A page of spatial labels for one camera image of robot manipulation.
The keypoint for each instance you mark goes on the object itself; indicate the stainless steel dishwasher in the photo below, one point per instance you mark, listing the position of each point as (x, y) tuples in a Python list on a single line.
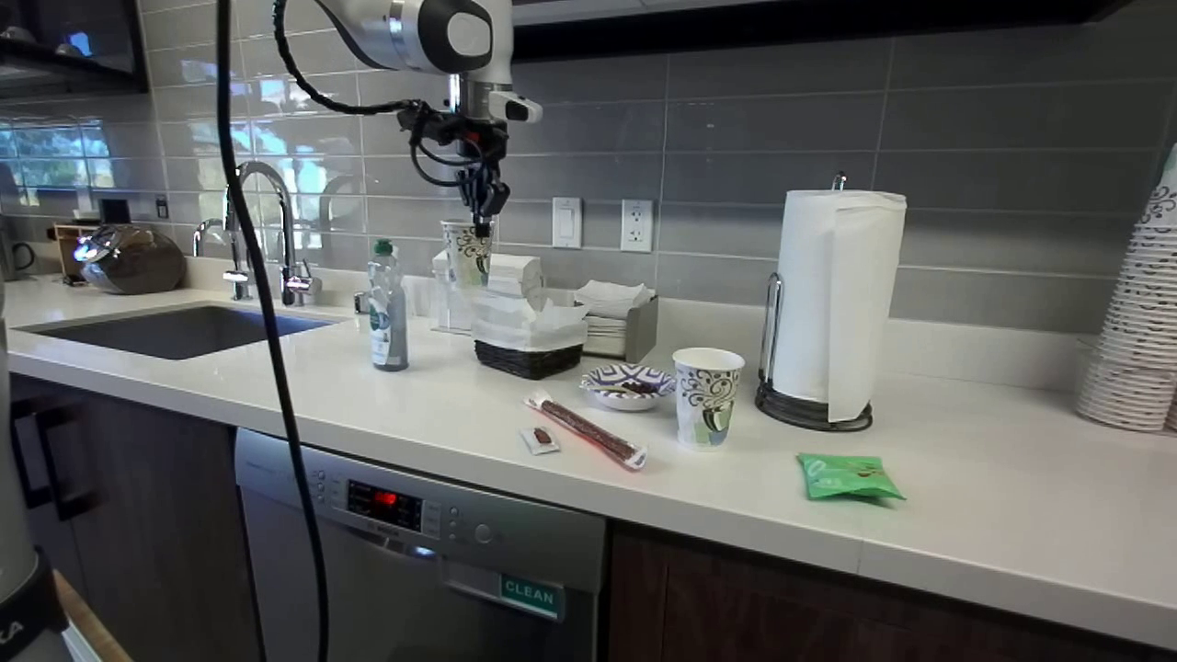
[(404, 573)]

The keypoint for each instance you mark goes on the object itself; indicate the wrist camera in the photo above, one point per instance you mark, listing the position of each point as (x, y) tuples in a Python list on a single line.
[(518, 106)]

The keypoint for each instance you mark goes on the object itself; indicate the white wall outlet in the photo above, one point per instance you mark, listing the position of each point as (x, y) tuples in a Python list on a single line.
[(632, 226), (564, 220)]

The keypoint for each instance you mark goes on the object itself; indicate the chrome arched faucet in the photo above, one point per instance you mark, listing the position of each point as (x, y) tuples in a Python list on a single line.
[(295, 279)]

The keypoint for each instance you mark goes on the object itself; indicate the brown stick packet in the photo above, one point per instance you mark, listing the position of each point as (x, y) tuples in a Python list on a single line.
[(588, 432)]

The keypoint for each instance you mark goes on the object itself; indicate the dish soap bottle green cap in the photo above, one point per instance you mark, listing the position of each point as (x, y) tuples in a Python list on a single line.
[(387, 318)]

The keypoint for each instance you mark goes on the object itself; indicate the black paper towel holder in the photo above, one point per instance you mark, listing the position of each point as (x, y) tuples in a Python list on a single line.
[(794, 409)]

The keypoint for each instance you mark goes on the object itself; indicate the patterned paper cup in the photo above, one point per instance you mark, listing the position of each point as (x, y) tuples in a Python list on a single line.
[(470, 260), (706, 398)]

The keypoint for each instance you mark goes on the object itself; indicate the tall paper cup stack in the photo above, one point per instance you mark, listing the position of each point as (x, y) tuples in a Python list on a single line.
[(1142, 342)]

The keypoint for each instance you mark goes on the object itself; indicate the green snack packet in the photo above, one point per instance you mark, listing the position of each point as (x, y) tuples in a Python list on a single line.
[(848, 480)]

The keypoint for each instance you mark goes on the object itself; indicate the brown kettle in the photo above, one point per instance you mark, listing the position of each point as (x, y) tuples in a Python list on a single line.
[(134, 262)]

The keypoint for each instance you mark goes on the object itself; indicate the patterned small plate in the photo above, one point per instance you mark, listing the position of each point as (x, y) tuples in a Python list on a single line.
[(627, 386)]

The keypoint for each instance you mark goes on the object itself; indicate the steel sink basin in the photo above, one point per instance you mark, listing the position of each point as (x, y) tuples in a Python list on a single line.
[(185, 333)]

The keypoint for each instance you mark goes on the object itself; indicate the dark wood cabinet front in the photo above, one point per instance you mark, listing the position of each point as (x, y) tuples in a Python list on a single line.
[(858, 613)]

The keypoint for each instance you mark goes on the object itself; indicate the dark wood cabinet door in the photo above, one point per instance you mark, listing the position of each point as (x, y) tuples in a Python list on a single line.
[(158, 527)]

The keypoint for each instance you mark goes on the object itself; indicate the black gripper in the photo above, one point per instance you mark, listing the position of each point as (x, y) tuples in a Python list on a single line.
[(484, 148)]

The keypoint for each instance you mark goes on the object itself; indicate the small brown wrapper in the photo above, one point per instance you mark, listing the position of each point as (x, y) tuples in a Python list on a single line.
[(540, 437)]

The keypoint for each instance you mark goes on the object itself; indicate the metal napkin holder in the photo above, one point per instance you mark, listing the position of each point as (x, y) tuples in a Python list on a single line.
[(627, 333)]

